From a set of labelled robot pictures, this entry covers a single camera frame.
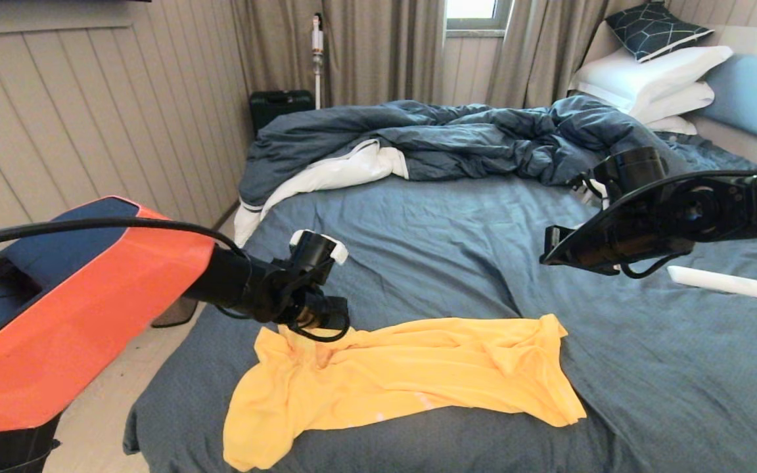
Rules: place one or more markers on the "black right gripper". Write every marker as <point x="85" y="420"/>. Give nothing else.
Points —
<point x="638" y="233"/>

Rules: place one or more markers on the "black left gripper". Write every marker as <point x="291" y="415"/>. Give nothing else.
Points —
<point x="290" y="292"/>

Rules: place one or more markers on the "yellow polo shirt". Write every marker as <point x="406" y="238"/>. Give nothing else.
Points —
<point x="405" y="381"/>

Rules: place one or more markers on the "bed with blue sheet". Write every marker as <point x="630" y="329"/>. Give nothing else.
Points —
<point x="451" y="230"/>

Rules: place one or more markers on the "white remote control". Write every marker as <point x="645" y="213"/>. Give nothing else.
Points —
<point x="720" y="282"/>

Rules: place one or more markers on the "beige trash bin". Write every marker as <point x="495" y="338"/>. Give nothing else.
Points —
<point x="178" y="315"/>

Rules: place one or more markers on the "white pillow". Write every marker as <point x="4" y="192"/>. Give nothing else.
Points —
<point x="677" y="100"/>
<point x="641" y="73"/>
<point x="674" y="125"/>

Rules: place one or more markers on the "dark blue duvet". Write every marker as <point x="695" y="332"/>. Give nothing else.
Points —
<point x="451" y="135"/>

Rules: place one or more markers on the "beige window curtain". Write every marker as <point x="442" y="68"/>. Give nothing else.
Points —
<point x="378" y="49"/>
<point x="536" y="49"/>

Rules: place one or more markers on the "dark green hard case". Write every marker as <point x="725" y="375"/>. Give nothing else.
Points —
<point x="280" y="105"/>

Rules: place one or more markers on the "dark patterned cushion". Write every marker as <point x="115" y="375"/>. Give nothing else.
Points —
<point x="654" y="29"/>

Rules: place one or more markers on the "grey framed window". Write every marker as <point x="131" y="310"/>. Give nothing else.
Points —
<point x="474" y="10"/>

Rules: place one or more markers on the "white stick vacuum cleaner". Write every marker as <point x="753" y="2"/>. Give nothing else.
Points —
<point x="317" y="41"/>

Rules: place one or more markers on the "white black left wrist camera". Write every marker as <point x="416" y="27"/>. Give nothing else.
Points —
<point x="316" y="248"/>

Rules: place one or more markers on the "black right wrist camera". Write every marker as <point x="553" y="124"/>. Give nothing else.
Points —
<point x="631" y="167"/>

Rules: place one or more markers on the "dark wall television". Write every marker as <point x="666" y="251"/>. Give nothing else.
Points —
<point x="56" y="1"/>

